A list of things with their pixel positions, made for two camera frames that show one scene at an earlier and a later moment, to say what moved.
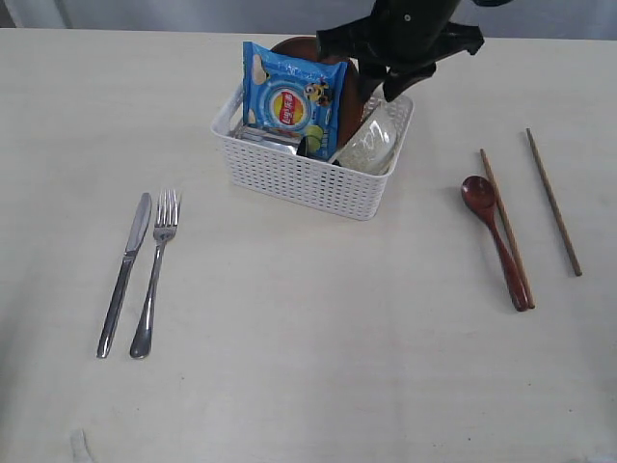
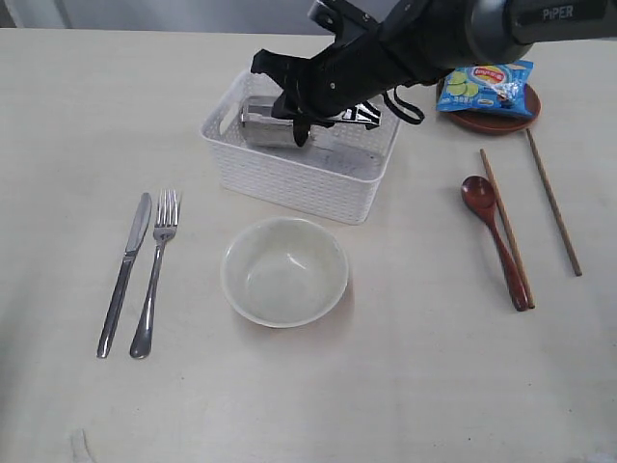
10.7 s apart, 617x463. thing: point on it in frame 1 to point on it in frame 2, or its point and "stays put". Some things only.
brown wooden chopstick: x=507 y=231 stays put
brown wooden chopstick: x=553 y=204 stays put
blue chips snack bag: x=294 y=95 to x=500 y=88
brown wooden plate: x=354 y=94 to x=492 y=122
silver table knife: x=140 y=223 stays put
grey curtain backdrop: x=555 y=19 stays put
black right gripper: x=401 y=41 to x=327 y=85
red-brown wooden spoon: x=480 y=192 stays put
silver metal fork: x=165 y=229 stays put
